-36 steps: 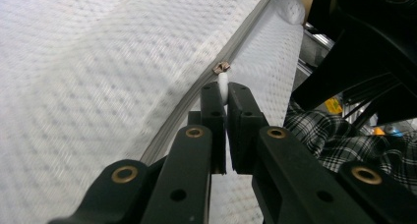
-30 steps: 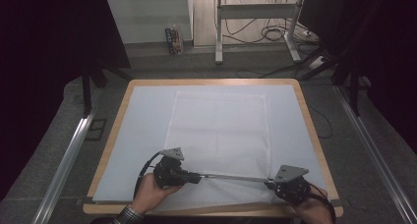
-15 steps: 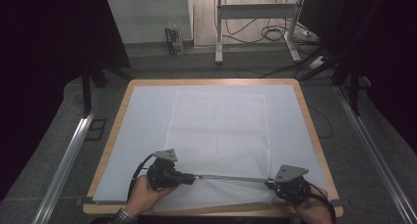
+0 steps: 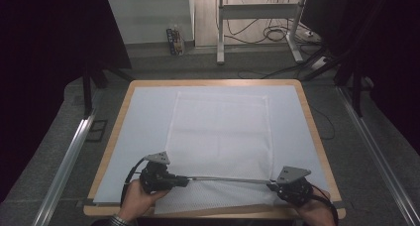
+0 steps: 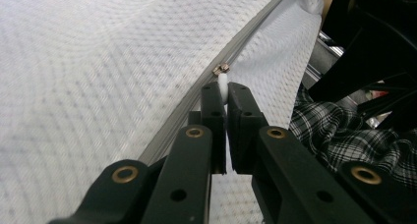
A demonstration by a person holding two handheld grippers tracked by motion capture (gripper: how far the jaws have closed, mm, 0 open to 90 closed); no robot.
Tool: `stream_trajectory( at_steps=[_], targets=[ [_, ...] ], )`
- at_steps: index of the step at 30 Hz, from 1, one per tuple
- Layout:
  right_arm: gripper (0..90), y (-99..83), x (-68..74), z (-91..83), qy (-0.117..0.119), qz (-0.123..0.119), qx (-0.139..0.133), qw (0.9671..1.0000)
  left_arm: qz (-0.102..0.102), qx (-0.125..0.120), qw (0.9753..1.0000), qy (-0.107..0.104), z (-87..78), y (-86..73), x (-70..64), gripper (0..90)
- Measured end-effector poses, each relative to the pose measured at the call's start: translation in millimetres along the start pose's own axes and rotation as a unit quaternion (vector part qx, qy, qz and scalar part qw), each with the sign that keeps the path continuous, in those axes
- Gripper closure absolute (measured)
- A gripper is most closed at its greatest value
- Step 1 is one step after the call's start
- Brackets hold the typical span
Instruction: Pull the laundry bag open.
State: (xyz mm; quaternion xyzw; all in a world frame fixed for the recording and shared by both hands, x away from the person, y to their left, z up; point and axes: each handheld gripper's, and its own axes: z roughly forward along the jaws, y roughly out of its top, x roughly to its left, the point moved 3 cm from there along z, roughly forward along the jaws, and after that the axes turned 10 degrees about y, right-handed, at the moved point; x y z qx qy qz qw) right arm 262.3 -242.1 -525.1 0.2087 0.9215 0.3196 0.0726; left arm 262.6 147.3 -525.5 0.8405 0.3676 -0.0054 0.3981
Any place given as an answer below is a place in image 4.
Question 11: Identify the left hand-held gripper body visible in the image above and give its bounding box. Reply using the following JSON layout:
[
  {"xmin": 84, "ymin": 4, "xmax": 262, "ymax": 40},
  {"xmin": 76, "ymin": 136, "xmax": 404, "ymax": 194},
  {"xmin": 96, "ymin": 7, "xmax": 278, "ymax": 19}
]
[{"xmin": 139, "ymin": 151, "xmax": 181, "ymax": 194}]

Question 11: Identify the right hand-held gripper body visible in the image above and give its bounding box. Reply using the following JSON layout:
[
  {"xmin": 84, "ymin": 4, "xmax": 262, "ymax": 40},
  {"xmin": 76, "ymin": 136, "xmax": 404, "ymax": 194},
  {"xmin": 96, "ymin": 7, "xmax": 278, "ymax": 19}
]
[{"xmin": 274, "ymin": 166, "xmax": 314, "ymax": 208}]

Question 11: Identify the white mesh laundry bag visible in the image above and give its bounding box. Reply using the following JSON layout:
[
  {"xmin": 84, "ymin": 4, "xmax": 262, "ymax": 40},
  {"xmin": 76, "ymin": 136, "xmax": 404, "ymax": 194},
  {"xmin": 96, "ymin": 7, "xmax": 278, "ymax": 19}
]
[{"xmin": 154, "ymin": 90, "xmax": 282, "ymax": 216}]

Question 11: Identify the person's left hand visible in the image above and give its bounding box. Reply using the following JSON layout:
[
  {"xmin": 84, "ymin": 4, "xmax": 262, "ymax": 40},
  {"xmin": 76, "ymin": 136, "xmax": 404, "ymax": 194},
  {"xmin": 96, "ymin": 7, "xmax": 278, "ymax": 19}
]
[{"xmin": 118, "ymin": 179, "xmax": 170, "ymax": 222}]

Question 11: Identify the person's right hand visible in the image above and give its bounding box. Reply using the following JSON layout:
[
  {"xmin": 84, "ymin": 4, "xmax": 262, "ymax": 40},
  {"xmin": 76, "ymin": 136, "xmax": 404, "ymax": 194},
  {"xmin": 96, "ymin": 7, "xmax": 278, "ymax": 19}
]
[{"xmin": 294, "ymin": 187, "xmax": 335, "ymax": 226}]

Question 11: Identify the white table mat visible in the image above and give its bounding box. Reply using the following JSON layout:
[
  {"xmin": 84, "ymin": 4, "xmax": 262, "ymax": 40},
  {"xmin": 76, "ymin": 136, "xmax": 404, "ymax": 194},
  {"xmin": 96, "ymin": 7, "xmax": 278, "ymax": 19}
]
[{"xmin": 93, "ymin": 84, "xmax": 330, "ymax": 205}]

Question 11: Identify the black metal stand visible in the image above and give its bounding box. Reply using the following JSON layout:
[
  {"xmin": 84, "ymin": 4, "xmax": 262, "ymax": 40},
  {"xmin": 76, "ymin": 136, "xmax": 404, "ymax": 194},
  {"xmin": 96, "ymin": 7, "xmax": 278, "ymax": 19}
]
[
  {"xmin": 332, "ymin": 51, "xmax": 375, "ymax": 119},
  {"xmin": 80, "ymin": 61, "xmax": 135, "ymax": 120}
]

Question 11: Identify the white power strip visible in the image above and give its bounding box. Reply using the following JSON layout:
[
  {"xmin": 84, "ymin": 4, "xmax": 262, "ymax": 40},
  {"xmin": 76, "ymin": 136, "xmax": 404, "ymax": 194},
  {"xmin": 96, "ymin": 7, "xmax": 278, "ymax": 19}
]
[{"xmin": 310, "ymin": 56, "xmax": 332, "ymax": 71}]

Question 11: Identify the pack of bottles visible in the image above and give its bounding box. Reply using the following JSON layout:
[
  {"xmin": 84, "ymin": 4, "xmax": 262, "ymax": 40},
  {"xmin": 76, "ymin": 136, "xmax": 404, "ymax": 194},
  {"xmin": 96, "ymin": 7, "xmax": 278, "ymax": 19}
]
[{"xmin": 165, "ymin": 23, "xmax": 186, "ymax": 57}]

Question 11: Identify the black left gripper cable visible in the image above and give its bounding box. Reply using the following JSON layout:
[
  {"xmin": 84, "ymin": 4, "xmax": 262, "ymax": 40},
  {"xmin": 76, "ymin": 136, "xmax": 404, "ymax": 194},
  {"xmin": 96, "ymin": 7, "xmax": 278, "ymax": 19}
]
[{"xmin": 120, "ymin": 157, "xmax": 147, "ymax": 208}]

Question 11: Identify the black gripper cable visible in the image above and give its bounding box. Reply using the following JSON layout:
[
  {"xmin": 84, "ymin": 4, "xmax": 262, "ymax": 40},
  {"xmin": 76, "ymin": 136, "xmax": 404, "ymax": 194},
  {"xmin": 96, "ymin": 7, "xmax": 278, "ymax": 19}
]
[
  {"xmin": 120, "ymin": 157, "xmax": 147, "ymax": 208},
  {"xmin": 310, "ymin": 183, "xmax": 340, "ymax": 226}
]

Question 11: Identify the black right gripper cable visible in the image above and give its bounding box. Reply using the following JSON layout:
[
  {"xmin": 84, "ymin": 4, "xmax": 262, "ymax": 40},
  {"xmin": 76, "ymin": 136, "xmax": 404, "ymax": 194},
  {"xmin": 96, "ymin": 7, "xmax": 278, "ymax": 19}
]
[{"xmin": 310, "ymin": 183, "xmax": 340, "ymax": 226}]

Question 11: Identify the thin black floor cable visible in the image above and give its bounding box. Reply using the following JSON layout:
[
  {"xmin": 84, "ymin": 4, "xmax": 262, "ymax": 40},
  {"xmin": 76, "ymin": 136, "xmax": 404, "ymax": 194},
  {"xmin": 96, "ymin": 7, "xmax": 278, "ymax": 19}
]
[{"xmin": 310, "ymin": 104, "xmax": 337, "ymax": 142}]

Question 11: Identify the black square floor frame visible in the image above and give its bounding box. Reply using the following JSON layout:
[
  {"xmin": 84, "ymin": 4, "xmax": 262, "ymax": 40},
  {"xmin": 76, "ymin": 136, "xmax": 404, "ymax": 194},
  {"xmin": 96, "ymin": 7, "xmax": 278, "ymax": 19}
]
[{"xmin": 84, "ymin": 119, "xmax": 109, "ymax": 143}]

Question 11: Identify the aluminium floor rail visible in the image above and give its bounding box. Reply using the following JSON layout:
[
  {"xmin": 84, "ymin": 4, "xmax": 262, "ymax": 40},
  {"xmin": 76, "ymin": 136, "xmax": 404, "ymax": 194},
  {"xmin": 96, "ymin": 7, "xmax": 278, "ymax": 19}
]
[
  {"xmin": 31, "ymin": 109, "xmax": 97, "ymax": 226},
  {"xmin": 336, "ymin": 86, "xmax": 420, "ymax": 226}
]

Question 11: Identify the black floor cable bundle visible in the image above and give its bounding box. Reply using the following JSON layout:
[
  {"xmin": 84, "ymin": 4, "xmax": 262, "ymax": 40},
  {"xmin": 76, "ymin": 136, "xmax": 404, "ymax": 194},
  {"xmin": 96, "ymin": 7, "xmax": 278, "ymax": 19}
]
[{"xmin": 224, "ymin": 17, "xmax": 300, "ymax": 46}]

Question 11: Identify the white desk frame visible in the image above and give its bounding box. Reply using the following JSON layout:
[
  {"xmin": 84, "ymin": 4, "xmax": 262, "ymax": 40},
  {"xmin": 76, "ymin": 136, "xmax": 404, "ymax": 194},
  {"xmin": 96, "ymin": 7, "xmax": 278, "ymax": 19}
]
[{"xmin": 216, "ymin": 0, "xmax": 310, "ymax": 65}]

